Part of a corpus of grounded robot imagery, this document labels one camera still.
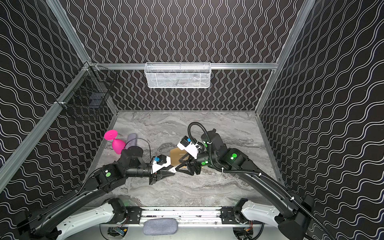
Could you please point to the aluminium left side rail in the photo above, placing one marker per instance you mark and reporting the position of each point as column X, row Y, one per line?
column 15, row 161

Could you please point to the black wire basket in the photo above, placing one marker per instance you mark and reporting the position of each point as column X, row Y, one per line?
column 88, row 100

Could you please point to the magenta plastic goblet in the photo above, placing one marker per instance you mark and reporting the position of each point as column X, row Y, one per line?
column 118, row 145

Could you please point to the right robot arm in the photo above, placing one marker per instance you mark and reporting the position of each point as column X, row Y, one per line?
column 288, row 212

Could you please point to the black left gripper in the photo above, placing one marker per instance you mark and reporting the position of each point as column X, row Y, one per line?
column 154, row 175

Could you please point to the aluminium corner post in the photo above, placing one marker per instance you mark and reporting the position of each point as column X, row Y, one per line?
column 288, row 46
column 66, row 25

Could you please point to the grey fabric pouch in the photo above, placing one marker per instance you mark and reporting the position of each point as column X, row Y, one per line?
column 158, row 227

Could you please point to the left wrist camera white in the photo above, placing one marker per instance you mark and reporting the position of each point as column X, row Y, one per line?
column 160, row 162

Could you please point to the brown manila envelope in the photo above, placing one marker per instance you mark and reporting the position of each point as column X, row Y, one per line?
column 178, row 156

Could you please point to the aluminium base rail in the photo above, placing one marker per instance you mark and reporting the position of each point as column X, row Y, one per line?
column 204, row 216

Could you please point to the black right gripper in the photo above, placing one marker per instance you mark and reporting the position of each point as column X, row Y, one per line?
column 194, row 165

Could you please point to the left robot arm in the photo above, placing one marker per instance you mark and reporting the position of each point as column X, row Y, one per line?
column 61, row 220

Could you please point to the aluminium corner post left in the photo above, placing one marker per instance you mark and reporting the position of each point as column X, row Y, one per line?
column 66, row 25

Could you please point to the aluminium corner post right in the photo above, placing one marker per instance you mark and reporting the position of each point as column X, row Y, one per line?
column 288, row 46

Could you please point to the white wire basket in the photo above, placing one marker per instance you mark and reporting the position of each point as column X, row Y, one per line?
column 178, row 78

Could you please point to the aluminium back crossbar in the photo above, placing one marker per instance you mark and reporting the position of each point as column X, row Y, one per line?
column 212, row 66

